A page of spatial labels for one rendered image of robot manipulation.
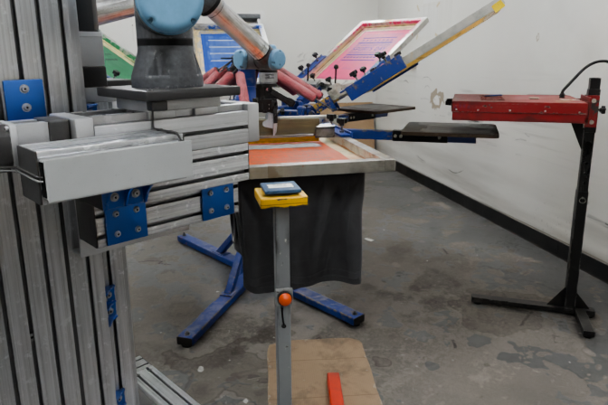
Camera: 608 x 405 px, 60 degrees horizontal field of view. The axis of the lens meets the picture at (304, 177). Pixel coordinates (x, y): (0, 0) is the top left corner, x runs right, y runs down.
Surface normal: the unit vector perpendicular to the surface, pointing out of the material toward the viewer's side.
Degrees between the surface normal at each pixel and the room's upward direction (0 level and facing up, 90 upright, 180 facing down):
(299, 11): 90
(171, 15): 97
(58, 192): 90
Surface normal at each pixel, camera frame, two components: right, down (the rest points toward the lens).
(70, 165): 0.69, 0.16
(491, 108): -0.29, 0.22
